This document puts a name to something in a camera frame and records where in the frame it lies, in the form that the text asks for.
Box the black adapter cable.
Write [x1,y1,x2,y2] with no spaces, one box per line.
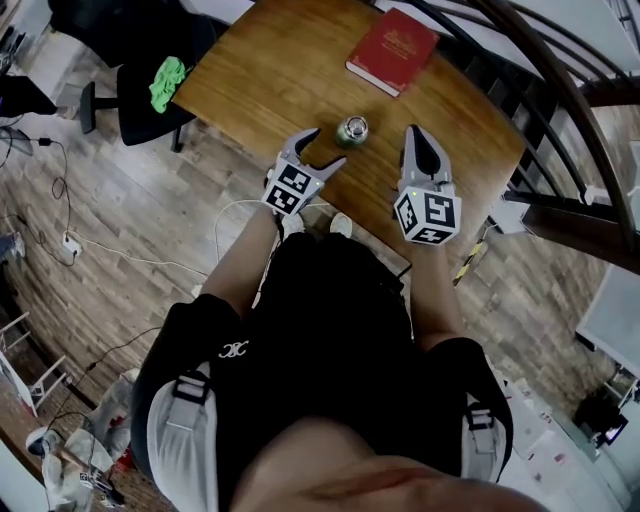
[49,139,74,236]

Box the white floor cable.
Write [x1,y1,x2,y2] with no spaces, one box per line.
[79,234,209,279]

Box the person's chin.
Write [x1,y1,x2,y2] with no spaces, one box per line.
[234,414,551,512]

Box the green cloth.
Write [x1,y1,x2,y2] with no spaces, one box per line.
[148,56,194,114]

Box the black floor cable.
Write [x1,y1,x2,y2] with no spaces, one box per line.
[47,327,164,436]

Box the light grey table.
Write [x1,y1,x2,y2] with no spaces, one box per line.
[574,264,640,381]

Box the small green metal can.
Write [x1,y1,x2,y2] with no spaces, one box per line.
[333,119,369,150]

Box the grey stand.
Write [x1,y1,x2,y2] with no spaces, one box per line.
[0,127,34,156]

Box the red book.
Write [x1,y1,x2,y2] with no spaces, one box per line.
[345,7,441,99]

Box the person's right harness strap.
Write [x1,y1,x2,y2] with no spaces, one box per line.
[462,392,507,484]

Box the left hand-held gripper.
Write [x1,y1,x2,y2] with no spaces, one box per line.
[260,128,347,217]

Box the person's harness strap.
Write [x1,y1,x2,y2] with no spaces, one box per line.
[146,362,221,512]
[462,392,507,484]

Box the idle hand-held gripper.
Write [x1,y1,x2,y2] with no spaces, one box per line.
[77,467,126,506]

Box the person's left forearm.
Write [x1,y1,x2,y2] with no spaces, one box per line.
[199,204,281,319]

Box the yellow black striped tape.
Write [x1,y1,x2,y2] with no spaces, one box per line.
[452,239,489,287]

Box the white metal rack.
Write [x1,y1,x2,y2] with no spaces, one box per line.
[0,312,69,416]

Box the black device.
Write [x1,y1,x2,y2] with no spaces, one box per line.
[574,394,629,449]

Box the grey white device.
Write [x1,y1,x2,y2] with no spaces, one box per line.
[27,429,64,456]

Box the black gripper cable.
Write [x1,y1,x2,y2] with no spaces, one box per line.
[269,213,287,251]

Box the person's black shirt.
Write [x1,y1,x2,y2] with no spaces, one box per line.
[130,232,515,512]

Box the person's right forearm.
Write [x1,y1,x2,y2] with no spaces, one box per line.
[407,242,465,351]

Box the black office chair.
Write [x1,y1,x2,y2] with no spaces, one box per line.
[48,0,217,154]

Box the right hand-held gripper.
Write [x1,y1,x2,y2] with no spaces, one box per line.
[393,124,463,248]

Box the person's left harness strap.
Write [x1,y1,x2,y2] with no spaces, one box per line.
[146,362,221,512]

